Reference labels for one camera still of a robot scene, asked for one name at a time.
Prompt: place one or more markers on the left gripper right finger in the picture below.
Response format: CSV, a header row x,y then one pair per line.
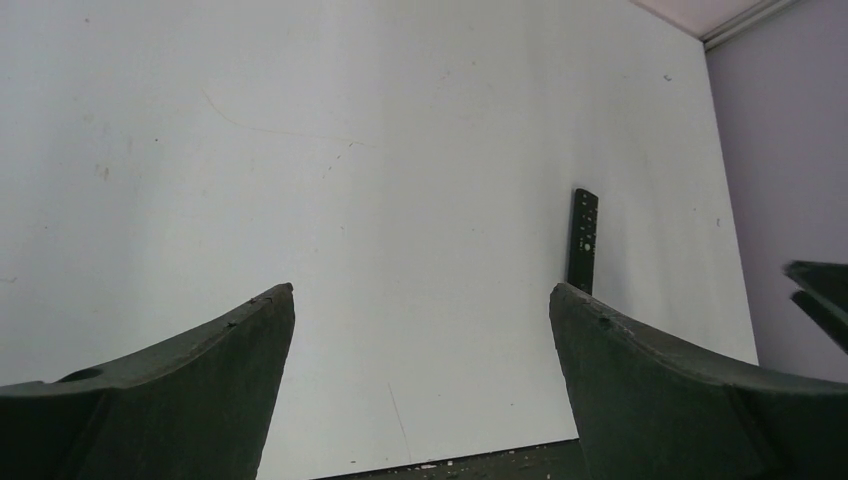
x,y
650,405

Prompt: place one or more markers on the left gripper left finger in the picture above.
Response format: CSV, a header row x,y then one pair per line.
x,y
195,406

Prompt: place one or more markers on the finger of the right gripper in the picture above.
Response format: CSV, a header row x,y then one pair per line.
x,y
822,295

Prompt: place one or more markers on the black remote control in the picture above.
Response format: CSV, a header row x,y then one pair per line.
x,y
582,241

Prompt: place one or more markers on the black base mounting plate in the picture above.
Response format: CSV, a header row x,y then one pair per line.
x,y
548,461

